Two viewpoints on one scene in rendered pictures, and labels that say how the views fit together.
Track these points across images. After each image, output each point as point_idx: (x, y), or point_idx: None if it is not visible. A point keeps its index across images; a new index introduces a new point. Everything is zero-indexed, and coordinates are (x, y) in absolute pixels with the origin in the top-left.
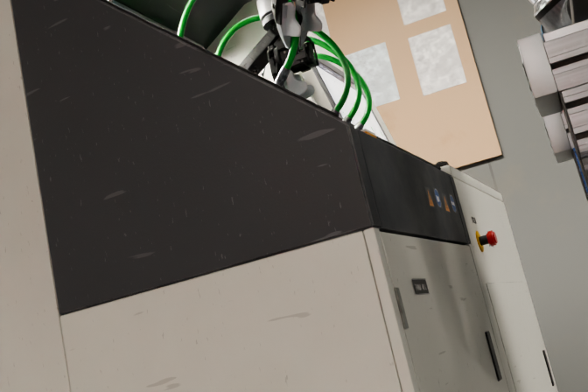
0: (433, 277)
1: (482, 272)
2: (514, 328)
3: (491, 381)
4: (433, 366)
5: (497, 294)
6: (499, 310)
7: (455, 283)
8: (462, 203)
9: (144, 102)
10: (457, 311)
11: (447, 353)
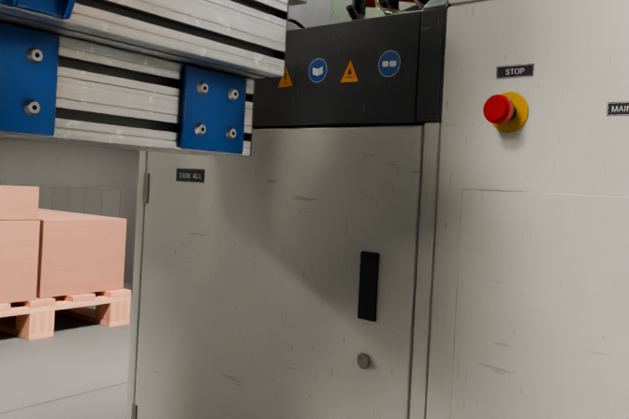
0: (226, 168)
1: (460, 169)
2: (621, 298)
3: (326, 305)
4: (173, 238)
5: (530, 214)
6: (503, 240)
7: (291, 179)
8: (458, 50)
9: None
10: (269, 209)
11: (209, 238)
